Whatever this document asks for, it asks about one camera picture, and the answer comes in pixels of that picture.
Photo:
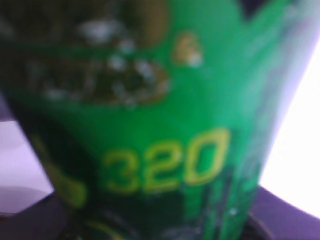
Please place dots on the green soda bottle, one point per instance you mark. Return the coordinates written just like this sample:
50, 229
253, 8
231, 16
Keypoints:
152, 118

